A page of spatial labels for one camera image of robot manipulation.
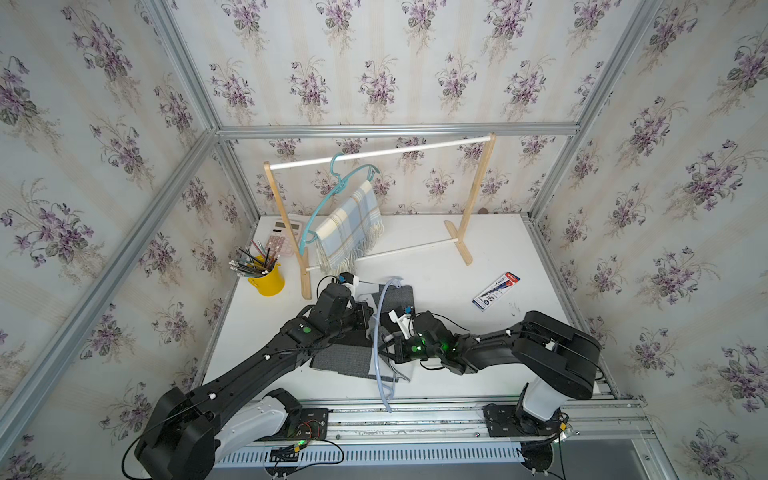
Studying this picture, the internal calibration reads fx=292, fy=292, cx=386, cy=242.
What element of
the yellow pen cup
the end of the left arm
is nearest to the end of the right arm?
the end of the left arm

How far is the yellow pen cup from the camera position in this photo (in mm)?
918

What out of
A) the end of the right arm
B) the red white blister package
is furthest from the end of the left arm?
the red white blister package

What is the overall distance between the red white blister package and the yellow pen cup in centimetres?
66

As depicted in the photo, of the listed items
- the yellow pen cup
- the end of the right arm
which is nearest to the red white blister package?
the end of the right arm

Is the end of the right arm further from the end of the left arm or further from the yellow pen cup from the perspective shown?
the yellow pen cup

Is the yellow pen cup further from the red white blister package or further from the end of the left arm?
the red white blister package

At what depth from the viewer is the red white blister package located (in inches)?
38.0

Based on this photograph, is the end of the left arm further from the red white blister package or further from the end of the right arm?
the red white blister package

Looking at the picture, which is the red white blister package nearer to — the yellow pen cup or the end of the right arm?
the end of the right arm
